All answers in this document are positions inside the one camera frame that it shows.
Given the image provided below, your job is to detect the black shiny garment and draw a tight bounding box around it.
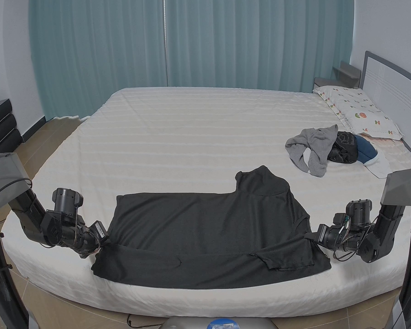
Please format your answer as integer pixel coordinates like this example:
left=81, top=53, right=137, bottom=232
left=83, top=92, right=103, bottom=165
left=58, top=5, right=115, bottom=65
left=327, top=131, right=359, bottom=164

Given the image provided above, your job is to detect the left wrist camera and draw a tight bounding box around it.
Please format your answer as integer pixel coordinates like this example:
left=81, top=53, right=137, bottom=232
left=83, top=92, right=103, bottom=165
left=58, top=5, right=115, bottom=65
left=91, top=220, right=109, bottom=243

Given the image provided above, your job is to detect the black T-shirt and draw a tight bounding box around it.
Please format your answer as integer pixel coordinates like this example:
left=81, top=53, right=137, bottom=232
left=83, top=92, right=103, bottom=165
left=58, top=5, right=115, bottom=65
left=91, top=165, right=332, bottom=290

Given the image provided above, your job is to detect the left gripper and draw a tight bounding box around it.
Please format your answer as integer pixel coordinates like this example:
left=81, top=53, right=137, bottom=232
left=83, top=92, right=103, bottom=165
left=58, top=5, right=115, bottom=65
left=67, top=223, right=101, bottom=258

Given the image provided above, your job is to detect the blue-green curtain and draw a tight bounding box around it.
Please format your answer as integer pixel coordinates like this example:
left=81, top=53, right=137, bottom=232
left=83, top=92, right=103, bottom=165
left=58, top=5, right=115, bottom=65
left=29, top=0, right=168, bottom=121
left=164, top=0, right=355, bottom=93

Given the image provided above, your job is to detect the white printed pillow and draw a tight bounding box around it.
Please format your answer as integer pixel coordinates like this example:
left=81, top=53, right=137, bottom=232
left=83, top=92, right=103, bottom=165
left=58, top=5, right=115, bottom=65
left=312, top=85, right=404, bottom=140

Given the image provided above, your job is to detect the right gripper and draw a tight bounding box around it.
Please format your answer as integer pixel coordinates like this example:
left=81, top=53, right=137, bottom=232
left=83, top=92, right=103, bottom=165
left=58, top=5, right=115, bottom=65
left=325, top=225, right=353, bottom=252

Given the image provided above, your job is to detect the grey bedside table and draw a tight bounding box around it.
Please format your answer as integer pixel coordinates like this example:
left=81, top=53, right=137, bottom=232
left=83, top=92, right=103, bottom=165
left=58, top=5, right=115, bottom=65
left=314, top=61, right=362, bottom=89

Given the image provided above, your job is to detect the blue and white garment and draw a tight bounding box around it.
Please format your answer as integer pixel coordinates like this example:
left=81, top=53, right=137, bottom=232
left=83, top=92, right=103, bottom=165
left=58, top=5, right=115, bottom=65
left=354, top=134, right=391, bottom=179

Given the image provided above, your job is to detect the bed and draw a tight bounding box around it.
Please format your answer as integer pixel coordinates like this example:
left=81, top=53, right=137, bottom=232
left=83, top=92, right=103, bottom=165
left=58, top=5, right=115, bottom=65
left=0, top=50, right=411, bottom=318

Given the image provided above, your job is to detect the grey garment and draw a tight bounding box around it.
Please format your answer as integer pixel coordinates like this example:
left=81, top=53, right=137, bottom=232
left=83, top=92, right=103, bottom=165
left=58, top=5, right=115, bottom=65
left=285, top=124, right=339, bottom=178

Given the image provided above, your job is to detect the black chest of drawers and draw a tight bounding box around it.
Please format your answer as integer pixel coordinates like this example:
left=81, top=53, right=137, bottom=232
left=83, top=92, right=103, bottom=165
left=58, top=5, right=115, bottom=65
left=0, top=99, right=23, bottom=158

